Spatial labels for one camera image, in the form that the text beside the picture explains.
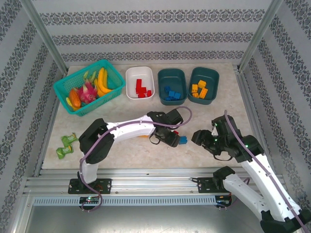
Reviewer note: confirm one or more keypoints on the green snack packet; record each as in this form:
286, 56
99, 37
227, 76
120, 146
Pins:
63, 151
69, 138

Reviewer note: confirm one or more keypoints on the yellow toy banana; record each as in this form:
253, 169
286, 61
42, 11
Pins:
102, 76
100, 90

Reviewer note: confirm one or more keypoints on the white plastic container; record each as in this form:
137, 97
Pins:
139, 74

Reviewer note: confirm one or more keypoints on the pink toy dragon fruit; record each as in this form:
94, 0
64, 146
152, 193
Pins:
87, 94

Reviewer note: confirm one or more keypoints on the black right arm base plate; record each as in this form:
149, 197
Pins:
205, 185

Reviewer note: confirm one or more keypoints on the small orange lego brick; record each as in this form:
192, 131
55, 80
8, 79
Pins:
194, 88
201, 84
195, 95

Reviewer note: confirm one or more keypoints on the right small circuit board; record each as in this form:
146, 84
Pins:
223, 201

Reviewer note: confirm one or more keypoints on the aluminium frame post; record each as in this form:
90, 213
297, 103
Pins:
260, 34
43, 34

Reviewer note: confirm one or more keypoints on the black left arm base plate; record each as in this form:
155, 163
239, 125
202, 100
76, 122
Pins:
104, 185

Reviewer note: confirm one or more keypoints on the orange toy fruit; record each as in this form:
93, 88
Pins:
74, 99

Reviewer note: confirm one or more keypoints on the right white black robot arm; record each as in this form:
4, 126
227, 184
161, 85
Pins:
243, 191

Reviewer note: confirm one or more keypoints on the teal plastic basket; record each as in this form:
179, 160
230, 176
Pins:
73, 81

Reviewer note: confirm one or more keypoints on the dark teal plastic container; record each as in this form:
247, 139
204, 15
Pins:
209, 76
172, 78

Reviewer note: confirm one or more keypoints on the aluminium mounting rail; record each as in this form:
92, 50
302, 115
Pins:
150, 180

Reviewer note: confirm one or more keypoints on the left small circuit board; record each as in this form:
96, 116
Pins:
90, 199

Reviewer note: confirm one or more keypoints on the small circuit board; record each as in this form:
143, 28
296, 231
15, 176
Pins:
90, 199
223, 201

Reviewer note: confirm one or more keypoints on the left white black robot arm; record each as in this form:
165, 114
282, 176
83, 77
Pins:
131, 128

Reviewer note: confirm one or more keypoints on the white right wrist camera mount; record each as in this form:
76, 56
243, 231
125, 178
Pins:
214, 132

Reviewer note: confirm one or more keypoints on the yellow toy fruit slice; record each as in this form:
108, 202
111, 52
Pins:
69, 102

